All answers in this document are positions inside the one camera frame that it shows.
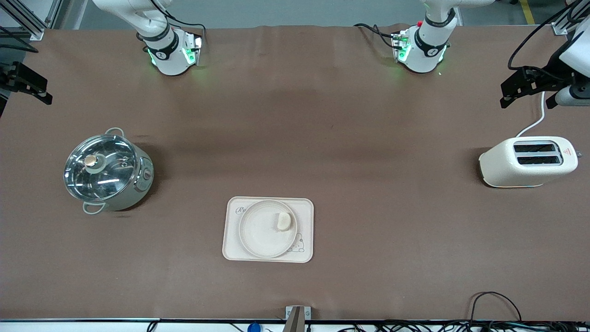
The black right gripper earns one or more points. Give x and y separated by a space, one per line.
5 76

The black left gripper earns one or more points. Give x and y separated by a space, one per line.
554 70

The round beige plate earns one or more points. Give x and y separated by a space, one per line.
262 230

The small white bun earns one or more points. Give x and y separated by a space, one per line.
284 221

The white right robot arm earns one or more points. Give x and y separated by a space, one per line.
168 57

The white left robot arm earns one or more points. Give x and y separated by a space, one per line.
426 53

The cream two-slot toaster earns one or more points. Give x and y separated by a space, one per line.
511 168

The glass pot lid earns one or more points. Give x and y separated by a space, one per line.
101 168

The steel pot with glass lid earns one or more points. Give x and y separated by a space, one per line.
138 189

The brown table cover mat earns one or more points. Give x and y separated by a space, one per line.
295 115

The beige rabbit print tray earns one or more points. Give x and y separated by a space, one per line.
305 216

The blue round cap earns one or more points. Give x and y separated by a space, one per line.
254 328

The aluminium frame profile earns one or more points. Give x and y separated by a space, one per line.
27 20
564 25

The grey metal camera bracket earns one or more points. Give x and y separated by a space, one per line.
297 318

